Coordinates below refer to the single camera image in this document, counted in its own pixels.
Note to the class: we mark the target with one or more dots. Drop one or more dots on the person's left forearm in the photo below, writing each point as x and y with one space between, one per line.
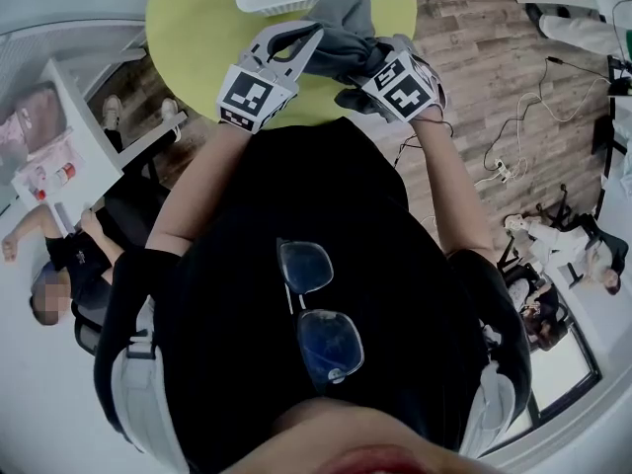
197 190

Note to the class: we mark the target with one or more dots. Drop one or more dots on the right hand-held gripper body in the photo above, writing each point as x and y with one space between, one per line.
405 94

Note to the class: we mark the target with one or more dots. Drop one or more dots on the person's right forearm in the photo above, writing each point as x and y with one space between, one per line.
454 190

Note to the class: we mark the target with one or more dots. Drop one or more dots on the red and white can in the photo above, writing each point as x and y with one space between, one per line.
68 171

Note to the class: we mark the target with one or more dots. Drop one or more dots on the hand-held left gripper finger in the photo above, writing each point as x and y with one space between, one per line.
306 57
269 35

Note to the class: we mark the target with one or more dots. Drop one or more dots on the person's chin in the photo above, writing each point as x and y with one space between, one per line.
355 437

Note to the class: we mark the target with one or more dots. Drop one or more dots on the white power strip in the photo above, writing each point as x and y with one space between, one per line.
502 169

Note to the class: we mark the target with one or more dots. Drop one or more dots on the black-framed eyeglasses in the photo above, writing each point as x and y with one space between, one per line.
318 314

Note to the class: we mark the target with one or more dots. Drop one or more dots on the grey clothes bundle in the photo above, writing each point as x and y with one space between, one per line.
345 47

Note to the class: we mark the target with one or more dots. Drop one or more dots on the person's black-clad torso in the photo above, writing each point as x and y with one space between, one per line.
237 289

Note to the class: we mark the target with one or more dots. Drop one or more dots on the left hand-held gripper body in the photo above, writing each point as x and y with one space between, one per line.
249 97

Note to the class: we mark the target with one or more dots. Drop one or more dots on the white desk with black frame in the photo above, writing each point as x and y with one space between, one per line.
624 190

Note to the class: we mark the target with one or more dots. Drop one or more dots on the pink bag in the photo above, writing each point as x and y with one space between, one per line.
34 116

